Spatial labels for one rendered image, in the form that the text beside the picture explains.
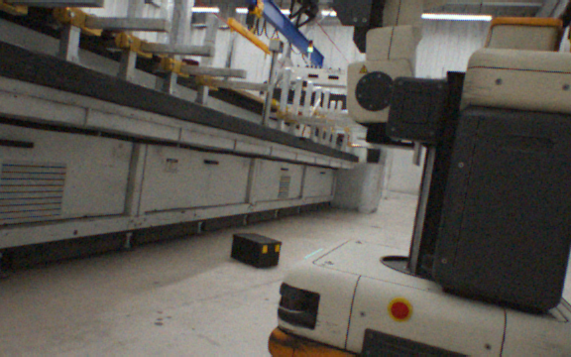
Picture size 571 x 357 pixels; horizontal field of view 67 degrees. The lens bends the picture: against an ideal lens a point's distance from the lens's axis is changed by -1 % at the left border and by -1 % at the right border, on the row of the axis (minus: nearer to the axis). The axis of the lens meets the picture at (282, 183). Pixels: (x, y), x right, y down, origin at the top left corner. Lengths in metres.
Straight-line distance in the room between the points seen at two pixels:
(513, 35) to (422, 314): 0.68
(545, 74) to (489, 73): 0.10
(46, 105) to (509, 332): 1.28
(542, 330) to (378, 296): 0.32
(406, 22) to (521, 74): 0.37
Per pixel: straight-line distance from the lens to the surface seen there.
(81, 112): 1.51
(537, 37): 1.21
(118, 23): 1.39
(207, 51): 1.50
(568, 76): 1.03
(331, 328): 1.02
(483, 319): 0.99
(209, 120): 2.03
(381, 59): 1.20
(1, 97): 1.34
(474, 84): 1.01
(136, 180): 2.05
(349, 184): 5.75
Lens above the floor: 0.51
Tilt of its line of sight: 3 degrees down
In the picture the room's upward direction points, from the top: 9 degrees clockwise
